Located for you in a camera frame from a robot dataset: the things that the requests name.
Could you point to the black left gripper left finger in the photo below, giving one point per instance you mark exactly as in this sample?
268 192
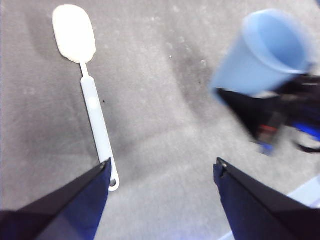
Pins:
62 212

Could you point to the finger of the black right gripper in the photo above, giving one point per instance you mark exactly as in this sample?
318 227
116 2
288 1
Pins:
252 112

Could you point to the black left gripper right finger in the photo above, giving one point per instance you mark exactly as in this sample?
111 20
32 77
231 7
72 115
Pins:
262 212

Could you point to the blue ribbed plastic cup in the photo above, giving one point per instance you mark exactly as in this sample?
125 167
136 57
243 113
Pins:
250 65

